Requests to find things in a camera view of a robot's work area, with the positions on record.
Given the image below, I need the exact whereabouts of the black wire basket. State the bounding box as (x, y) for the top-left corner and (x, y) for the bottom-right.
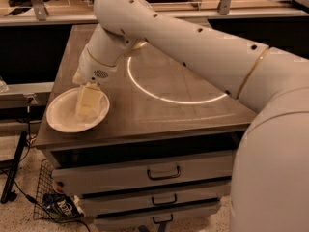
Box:
(33, 159), (84, 222)

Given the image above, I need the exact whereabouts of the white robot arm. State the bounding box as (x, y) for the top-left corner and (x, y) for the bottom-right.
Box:
(73, 0), (309, 232)

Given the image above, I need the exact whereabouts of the white paper bowl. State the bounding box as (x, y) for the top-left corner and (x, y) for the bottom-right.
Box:
(46, 87), (110, 132)

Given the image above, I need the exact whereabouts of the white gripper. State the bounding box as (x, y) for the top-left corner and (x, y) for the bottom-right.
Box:
(72, 47), (118, 117)

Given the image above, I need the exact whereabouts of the black cable on floor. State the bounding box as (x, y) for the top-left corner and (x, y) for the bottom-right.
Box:
(0, 167), (92, 232)

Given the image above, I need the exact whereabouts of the grey drawer cabinet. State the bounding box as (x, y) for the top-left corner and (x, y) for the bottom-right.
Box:
(36, 25), (255, 232)

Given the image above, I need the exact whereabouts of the dark snack bag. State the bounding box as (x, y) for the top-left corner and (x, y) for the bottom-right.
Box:
(42, 193), (80, 218)

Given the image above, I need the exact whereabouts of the drawer with handle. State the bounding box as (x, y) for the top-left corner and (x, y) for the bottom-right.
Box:
(80, 180), (230, 218)
(52, 150), (233, 195)
(94, 199), (220, 231)

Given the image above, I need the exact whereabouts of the middle drawer with handle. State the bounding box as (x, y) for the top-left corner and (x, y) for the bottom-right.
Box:
(80, 180), (230, 218)

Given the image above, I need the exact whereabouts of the bottom drawer with handle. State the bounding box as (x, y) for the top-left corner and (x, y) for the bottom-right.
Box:
(94, 199), (220, 231)

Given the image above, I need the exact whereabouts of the black stand leg left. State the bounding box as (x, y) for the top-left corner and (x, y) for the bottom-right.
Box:
(0, 131), (27, 204)

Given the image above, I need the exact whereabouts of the top drawer with handle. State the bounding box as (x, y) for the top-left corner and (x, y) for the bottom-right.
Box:
(52, 150), (233, 195)

